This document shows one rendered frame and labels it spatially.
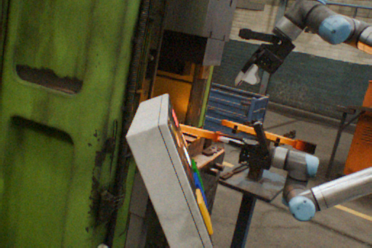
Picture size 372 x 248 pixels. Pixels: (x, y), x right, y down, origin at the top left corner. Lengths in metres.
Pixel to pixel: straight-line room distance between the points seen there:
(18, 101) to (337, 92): 8.17
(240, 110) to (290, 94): 4.16
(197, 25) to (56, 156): 0.64
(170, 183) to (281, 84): 8.70
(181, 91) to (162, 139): 1.03
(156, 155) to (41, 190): 0.76
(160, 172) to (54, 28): 0.72
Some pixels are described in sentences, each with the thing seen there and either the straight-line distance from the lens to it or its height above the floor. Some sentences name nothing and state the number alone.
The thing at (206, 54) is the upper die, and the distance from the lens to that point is 1.32.
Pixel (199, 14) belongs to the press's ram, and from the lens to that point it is 1.27.
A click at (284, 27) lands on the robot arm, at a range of 1.19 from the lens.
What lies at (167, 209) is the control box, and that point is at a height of 1.03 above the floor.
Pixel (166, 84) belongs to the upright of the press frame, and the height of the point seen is 1.13.
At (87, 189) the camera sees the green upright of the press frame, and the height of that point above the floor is 0.85.
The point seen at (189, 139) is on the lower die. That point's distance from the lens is 1.42.
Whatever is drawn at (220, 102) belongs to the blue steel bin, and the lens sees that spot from 5.33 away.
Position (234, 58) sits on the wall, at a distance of 9.88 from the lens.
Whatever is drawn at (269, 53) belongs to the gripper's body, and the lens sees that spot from 1.19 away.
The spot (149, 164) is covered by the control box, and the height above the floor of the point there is 1.12.
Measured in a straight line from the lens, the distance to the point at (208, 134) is 1.44.
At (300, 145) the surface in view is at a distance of 1.77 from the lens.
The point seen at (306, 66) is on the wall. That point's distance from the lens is 9.20.
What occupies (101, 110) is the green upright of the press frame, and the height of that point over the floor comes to 1.11.
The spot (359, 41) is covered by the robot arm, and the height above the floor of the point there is 1.44.
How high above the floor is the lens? 1.36
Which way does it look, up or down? 12 degrees down
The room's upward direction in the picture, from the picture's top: 11 degrees clockwise
